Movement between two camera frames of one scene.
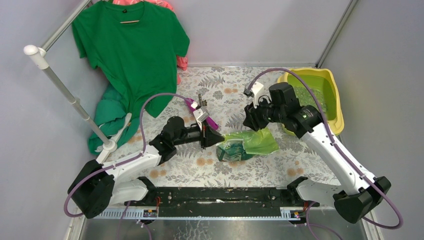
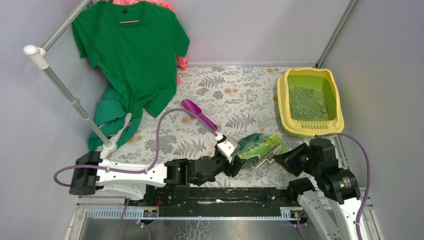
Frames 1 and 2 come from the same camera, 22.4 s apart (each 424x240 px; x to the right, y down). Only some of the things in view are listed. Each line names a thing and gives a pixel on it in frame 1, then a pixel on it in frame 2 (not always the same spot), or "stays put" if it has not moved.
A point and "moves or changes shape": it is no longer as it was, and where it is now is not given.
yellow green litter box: (323, 82) stays put
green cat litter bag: (240, 145) moves or changes shape
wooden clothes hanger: (134, 21) stays put
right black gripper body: (260, 116) to (312, 165)
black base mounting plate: (221, 202) stays put
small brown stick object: (204, 102) to (270, 156)
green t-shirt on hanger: (137, 44) stays put
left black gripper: (208, 136) to (237, 163)
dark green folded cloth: (110, 113) stays put
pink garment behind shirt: (182, 62) stays put
